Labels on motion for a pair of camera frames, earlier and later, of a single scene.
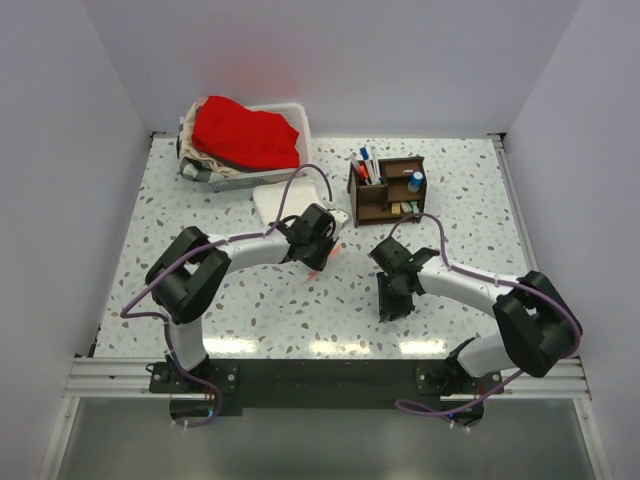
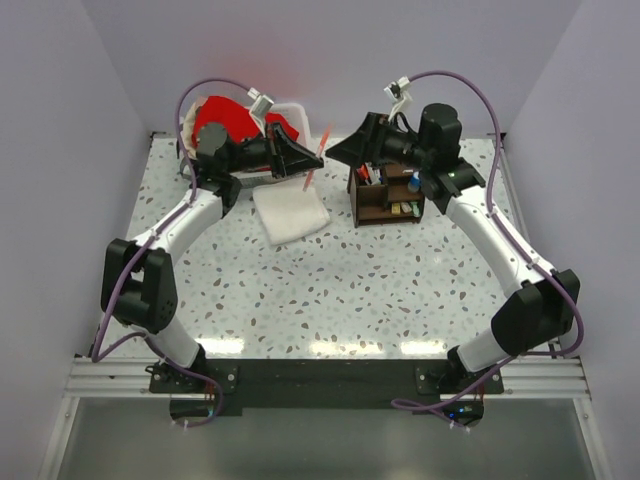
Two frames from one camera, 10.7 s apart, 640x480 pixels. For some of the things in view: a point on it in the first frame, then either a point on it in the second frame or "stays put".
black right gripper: [322, 383] stays put
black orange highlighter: [364, 172] stays put
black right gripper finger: [397, 308] → [353, 151]
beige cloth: [215, 167] stays put
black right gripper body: [387, 290] → [390, 144]
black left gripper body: [319, 250] → [274, 151]
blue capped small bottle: [415, 183] stays put
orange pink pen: [331, 253] → [319, 151]
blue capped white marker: [367, 168] stays put
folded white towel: [268, 198] stays put
